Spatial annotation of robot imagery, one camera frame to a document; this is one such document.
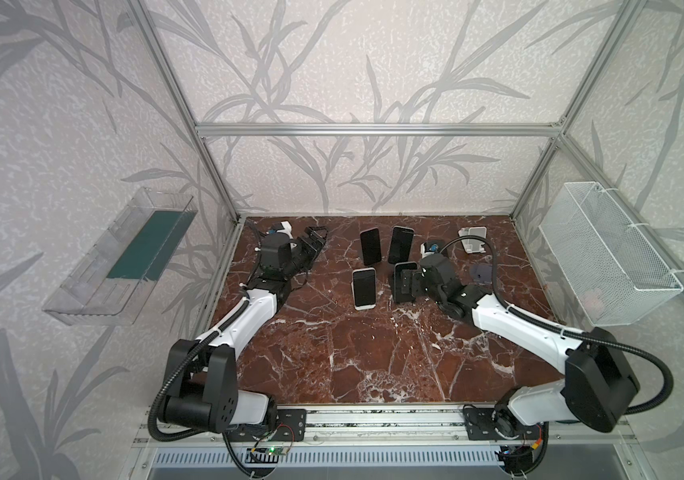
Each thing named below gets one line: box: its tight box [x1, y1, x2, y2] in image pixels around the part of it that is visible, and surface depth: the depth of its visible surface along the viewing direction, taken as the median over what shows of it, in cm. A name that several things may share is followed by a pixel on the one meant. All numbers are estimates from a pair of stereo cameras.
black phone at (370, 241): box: [360, 227, 381, 266], surface depth 101 cm
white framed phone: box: [351, 267, 377, 311], surface depth 91 cm
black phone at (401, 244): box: [388, 226, 415, 264], surface depth 99 cm
